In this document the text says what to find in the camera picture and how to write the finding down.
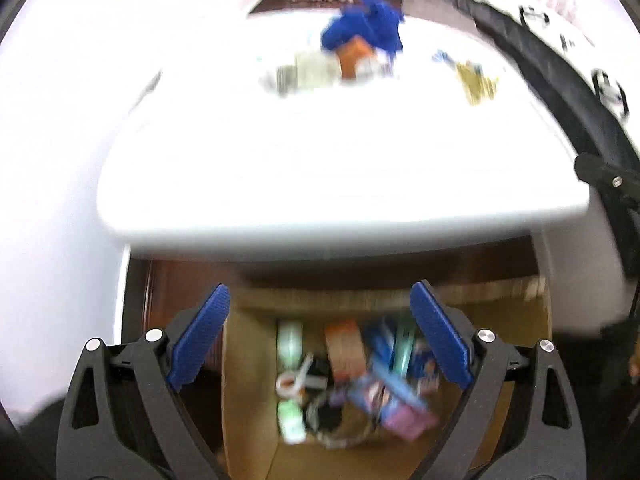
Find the blue white medicine box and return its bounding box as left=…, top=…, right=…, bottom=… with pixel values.
left=410, top=342, right=439, bottom=394

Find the white orange clip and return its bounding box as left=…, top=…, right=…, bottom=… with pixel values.
left=274, top=353, right=329, bottom=403

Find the green cosmetic tube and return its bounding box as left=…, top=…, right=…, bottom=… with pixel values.
left=392, top=315, right=416, bottom=378

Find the yellow hair claw clip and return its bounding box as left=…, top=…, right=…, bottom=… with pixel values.
left=456, top=63, right=498, bottom=105

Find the orange plush toy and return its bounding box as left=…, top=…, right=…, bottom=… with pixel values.
left=335, top=36, right=385, bottom=81

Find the polka dot scarf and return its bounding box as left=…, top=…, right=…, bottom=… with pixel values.
left=304, top=389, right=376, bottom=450

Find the brown cardboard box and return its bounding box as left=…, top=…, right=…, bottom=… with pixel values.
left=219, top=274, right=554, bottom=480

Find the clear plastic bottle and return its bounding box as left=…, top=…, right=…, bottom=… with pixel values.
left=276, top=52, right=342, bottom=96

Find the blue knit cloth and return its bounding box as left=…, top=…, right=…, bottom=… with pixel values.
left=320, top=0, right=405, bottom=62

